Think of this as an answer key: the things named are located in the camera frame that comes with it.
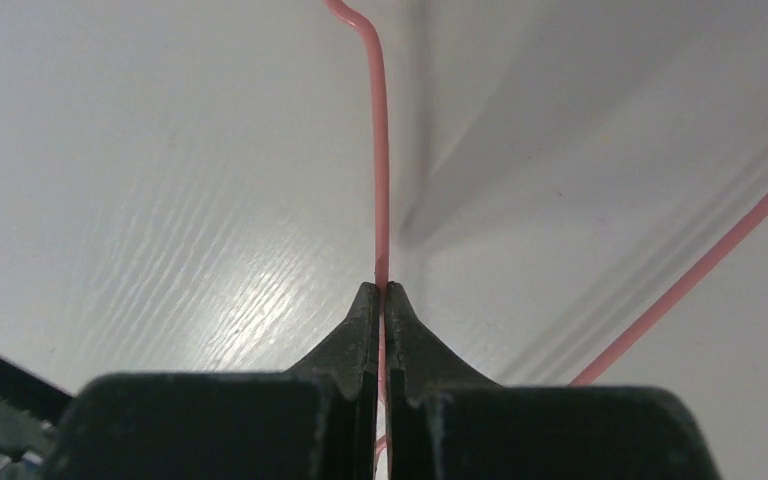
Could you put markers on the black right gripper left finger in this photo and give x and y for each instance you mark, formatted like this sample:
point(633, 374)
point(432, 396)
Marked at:
point(314, 420)

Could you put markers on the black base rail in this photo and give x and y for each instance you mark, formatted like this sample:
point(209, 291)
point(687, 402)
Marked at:
point(30, 410)

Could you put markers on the pink wire hanger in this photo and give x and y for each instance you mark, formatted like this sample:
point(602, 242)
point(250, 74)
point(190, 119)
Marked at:
point(553, 178)

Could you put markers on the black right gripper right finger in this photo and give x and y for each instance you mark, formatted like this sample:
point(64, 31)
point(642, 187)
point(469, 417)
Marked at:
point(446, 420)

